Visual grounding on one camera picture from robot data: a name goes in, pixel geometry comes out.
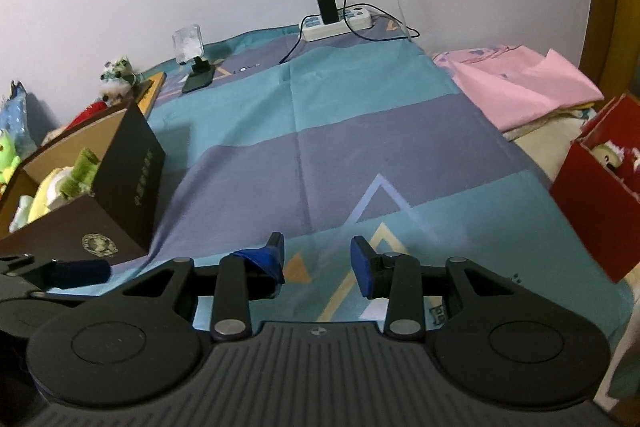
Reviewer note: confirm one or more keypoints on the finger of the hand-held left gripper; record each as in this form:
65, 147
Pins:
80, 271

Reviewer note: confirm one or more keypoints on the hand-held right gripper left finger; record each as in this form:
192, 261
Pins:
272, 257

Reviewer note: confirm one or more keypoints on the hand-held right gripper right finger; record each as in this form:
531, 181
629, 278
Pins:
362, 264

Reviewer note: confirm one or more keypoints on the yellow-green plush toy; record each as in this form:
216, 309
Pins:
50, 194

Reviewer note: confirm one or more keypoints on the brown cardboard box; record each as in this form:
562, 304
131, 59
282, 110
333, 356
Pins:
130, 177

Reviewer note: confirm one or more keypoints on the red box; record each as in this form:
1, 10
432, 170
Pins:
595, 222

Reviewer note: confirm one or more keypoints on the red and white small doll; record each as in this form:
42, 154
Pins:
627, 159

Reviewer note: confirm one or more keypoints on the green frog plush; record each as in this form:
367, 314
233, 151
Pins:
9, 162

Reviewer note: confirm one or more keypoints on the teal and grey bed sheet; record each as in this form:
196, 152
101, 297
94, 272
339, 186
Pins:
350, 132

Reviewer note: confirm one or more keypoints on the red plush cylinder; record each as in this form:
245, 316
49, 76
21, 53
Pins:
87, 113

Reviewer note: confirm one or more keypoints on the black smartphone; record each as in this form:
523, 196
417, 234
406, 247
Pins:
197, 84

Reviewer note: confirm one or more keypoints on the yellow flat box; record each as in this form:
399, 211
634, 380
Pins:
150, 94

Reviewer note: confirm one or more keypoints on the panda plush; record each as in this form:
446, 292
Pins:
116, 74

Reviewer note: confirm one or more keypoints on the cream blanket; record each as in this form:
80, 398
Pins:
545, 147

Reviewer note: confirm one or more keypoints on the pink cloth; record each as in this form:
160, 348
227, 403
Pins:
520, 92

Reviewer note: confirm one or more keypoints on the white power strip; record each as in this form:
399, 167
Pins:
350, 22

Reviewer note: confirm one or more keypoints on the black charger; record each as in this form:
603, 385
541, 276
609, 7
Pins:
326, 9

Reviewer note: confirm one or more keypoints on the pale green plush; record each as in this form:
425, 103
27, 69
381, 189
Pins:
604, 154

